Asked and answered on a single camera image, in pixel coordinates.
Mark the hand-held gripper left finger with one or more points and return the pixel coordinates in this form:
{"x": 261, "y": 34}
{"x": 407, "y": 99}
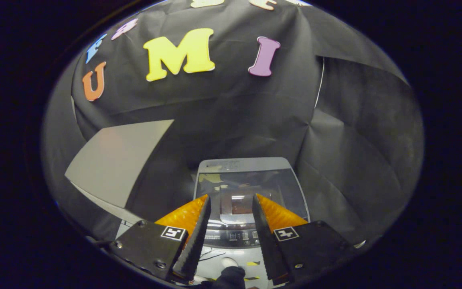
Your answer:
{"x": 197, "y": 241}

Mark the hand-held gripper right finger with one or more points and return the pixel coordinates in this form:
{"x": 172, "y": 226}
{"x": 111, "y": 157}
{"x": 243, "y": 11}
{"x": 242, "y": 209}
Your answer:
{"x": 267, "y": 241}

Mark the grey washing machine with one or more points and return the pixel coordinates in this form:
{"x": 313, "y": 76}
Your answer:
{"x": 239, "y": 163}

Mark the person's dark clothing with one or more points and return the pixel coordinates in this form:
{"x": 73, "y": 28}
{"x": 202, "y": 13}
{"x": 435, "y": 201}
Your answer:
{"x": 229, "y": 279}

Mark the grey cabinet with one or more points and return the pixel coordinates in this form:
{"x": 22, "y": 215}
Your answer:
{"x": 122, "y": 156}

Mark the black backdrop cloth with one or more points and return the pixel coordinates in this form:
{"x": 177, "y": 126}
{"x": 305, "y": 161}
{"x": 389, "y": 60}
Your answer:
{"x": 355, "y": 160}

